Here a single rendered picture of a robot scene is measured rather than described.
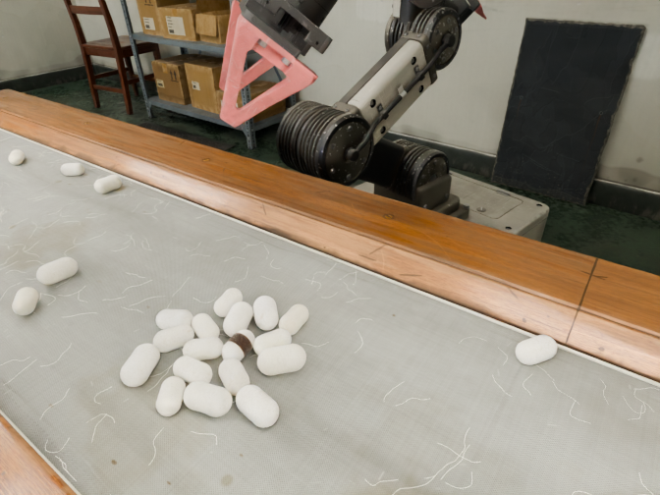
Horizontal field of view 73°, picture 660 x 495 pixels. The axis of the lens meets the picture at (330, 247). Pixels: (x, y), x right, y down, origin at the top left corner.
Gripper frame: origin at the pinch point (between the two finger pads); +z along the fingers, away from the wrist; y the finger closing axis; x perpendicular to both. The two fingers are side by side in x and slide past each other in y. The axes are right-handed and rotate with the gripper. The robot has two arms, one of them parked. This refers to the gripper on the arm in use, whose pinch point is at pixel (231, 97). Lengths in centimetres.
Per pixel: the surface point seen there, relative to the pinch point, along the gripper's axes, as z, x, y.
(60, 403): 23.0, 1.1, -16.1
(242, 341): 12.9, -8.5, -14.6
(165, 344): 17.1, -3.9, -13.1
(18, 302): 25.5, 6.7, -5.0
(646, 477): -1.2, -28.2, -30.4
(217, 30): 25, -14, 247
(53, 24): 128, 89, 445
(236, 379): 13.2, -8.0, -18.4
